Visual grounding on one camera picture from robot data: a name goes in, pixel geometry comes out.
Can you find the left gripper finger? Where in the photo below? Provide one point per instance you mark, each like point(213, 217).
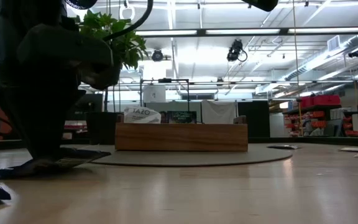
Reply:
point(42, 124)

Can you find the orange white tea packet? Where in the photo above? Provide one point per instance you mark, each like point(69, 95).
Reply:
point(141, 115)

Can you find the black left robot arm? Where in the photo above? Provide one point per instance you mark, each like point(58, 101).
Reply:
point(26, 15)

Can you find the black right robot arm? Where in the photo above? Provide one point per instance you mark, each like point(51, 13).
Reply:
point(259, 4)

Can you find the green potted plant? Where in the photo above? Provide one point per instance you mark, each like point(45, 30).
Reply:
point(129, 46)

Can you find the round black ceiling lamp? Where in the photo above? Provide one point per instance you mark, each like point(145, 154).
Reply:
point(157, 55)

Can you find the wooden organizer box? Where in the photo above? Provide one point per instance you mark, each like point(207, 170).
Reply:
point(182, 137)

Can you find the overhead light bar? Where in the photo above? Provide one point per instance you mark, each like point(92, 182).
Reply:
point(202, 31)

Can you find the round grey mat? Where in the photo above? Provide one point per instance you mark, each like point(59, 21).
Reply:
point(197, 158)

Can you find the black partition panel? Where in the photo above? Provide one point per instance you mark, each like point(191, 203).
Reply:
point(256, 119)

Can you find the red storage bin shelf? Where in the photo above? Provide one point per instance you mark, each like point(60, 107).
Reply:
point(320, 101)

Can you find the black shelf red boxes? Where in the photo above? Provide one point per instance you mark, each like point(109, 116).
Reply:
point(350, 126)

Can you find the black wall screen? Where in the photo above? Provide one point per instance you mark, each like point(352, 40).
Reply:
point(92, 104)

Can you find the black background rig frame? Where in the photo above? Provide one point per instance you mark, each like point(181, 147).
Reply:
point(165, 80)

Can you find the black overhead camera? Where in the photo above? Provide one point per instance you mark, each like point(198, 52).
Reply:
point(235, 51)

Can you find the black aluminium table frame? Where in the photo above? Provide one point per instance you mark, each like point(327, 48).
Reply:
point(291, 140)

